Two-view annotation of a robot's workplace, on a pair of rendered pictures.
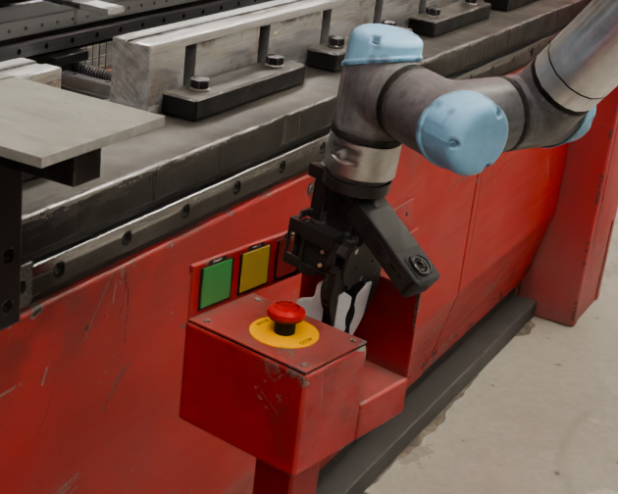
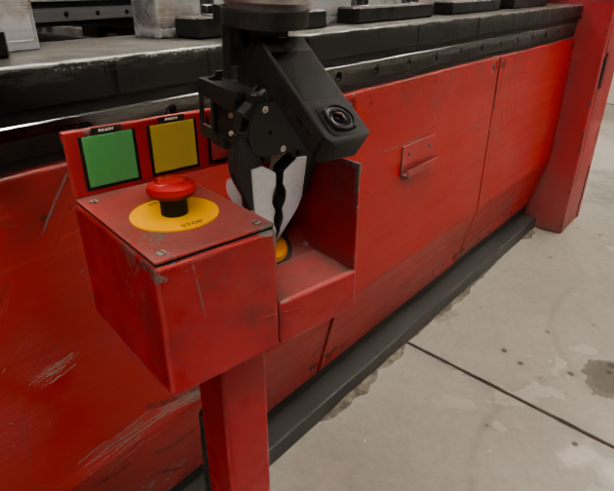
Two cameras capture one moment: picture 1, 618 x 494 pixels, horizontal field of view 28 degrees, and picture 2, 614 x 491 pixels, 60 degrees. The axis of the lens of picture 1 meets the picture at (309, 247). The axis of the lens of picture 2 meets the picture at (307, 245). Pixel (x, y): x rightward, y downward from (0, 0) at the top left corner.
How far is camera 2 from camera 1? 0.88 m
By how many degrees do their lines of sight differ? 14
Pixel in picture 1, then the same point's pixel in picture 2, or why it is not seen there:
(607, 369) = (585, 260)
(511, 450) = (515, 315)
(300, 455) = (177, 370)
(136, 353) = not seen: hidden behind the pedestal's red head
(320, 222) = (231, 81)
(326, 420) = (217, 325)
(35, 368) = not seen: outside the picture
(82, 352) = (44, 242)
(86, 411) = (68, 297)
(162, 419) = not seen: hidden behind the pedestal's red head
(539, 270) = (538, 198)
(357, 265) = (271, 129)
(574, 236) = (562, 174)
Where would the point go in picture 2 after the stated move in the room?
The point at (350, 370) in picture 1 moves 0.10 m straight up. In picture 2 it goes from (249, 261) to (243, 135)
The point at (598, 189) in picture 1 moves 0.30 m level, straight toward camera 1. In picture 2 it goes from (580, 142) to (575, 164)
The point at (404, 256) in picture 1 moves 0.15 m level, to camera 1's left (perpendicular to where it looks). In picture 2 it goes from (316, 106) to (135, 96)
